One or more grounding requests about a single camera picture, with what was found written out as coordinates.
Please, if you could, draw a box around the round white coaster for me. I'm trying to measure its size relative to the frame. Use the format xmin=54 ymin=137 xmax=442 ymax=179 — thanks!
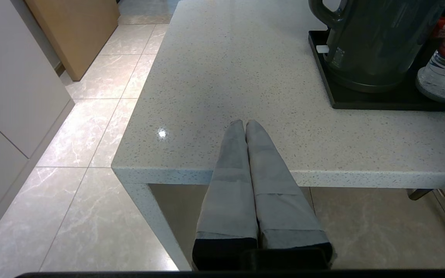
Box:
xmin=417 ymin=66 xmax=445 ymax=103

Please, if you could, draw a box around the metal furniture leg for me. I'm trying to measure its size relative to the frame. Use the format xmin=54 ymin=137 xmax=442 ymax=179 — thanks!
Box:
xmin=407 ymin=188 xmax=434 ymax=200

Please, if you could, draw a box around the light wooden door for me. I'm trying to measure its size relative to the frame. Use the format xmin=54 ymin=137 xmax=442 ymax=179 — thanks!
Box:
xmin=25 ymin=0 xmax=120 ymax=81

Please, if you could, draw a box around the black electric kettle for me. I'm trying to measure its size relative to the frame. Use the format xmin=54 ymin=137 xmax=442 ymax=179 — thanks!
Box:
xmin=308 ymin=0 xmax=445 ymax=93

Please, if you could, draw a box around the white tall cabinet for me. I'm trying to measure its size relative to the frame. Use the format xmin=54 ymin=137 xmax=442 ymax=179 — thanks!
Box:
xmin=0 ymin=0 xmax=75 ymax=255

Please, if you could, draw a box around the black serving tray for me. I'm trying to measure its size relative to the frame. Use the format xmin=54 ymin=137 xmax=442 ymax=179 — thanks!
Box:
xmin=308 ymin=30 xmax=445 ymax=112

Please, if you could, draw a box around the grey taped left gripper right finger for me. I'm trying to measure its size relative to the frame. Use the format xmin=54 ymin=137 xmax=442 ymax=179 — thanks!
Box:
xmin=246 ymin=120 xmax=335 ymax=269

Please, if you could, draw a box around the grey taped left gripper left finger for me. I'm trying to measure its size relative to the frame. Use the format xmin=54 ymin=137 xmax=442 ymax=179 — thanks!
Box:
xmin=192 ymin=120 xmax=258 ymax=271

